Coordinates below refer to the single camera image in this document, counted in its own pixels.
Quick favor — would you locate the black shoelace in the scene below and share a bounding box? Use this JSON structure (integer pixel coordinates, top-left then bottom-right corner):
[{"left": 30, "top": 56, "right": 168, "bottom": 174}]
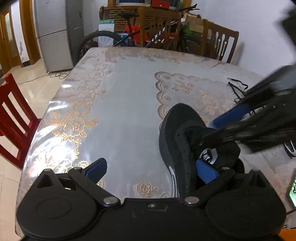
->
[{"left": 227, "top": 77, "right": 257, "bottom": 116}]

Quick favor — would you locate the black sneaker with white swoosh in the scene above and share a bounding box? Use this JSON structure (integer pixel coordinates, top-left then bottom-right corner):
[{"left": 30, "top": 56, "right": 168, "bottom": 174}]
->
[{"left": 159, "top": 103, "right": 245, "bottom": 199}]

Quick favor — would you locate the smartphone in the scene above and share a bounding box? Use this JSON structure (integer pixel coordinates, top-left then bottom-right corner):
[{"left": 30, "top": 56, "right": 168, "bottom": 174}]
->
[{"left": 286, "top": 168, "right": 296, "bottom": 209}]

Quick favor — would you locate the brown wooden chair near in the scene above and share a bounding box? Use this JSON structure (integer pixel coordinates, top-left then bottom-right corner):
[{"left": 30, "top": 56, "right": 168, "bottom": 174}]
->
[{"left": 200, "top": 19, "right": 239, "bottom": 63}]

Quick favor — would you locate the brown wooden chair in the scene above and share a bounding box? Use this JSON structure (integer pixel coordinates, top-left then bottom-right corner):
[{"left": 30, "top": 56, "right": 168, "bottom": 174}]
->
[
  {"left": 200, "top": 19, "right": 239, "bottom": 63},
  {"left": 137, "top": 7, "right": 182, "bottom": 51}
]

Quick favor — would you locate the red wooden chair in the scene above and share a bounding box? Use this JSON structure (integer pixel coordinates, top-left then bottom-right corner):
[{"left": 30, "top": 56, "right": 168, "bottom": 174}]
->
[{"left": 1, "top": 73, "right": 41, "bottom": 169}]

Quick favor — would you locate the cardboard box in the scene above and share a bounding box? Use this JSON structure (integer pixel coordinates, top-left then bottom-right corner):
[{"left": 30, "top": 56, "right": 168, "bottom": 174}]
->
[{"left": 187, "top": 16, "right": 207, "bottom": 34}]

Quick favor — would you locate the black bicycle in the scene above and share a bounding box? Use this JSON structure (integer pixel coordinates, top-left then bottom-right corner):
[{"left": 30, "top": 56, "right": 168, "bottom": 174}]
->
[{"left": 77, "top": 4, "right": 201, "bottom": 60}]

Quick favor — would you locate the brown wooden chair far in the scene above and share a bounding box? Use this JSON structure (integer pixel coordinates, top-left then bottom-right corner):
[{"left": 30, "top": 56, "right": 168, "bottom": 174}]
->
[{"left": 137, "top": 7, "right": 182, "bottom": 51}]

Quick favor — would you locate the wooden bench under window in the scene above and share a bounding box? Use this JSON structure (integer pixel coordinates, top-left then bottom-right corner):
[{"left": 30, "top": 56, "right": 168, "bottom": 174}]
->
[{"left": 99, "top": 6, "right": 138, "bottom": 33}]

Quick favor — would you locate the red box on sill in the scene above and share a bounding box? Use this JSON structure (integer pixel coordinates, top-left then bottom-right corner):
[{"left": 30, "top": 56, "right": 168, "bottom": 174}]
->
[{"left": 151, "top": 0, "right": 171, "bottom": 9}]

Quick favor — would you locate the white green carton box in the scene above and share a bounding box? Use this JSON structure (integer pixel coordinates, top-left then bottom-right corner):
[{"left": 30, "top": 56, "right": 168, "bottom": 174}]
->
[{"left": 98, "top": 19, "right": 115, "bottom": 46}]

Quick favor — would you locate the silver refrigerator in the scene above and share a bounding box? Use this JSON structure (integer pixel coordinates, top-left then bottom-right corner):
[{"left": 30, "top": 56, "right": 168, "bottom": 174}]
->
[{"left": 33, "top": 0, "right": 84, "bottom": 72}]

